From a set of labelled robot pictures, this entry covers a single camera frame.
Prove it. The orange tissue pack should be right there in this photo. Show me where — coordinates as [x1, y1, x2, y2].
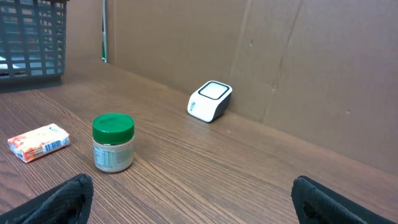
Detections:
[7, 123, 70, 163]

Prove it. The green lid jar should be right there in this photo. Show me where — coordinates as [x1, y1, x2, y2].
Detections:
[92, 113, 135, 173]

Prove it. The white barcode scanner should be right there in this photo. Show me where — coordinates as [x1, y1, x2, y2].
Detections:
[187, 80, 233, 123]

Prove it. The grey plastic mesh basket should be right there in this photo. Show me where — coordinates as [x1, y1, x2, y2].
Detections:
[1, 0, 68, 93]

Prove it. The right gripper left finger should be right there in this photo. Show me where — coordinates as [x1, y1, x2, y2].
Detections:
[1, 174, 94, 224]

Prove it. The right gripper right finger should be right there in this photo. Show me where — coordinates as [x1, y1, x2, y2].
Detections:
[291, 175, 394, 224]

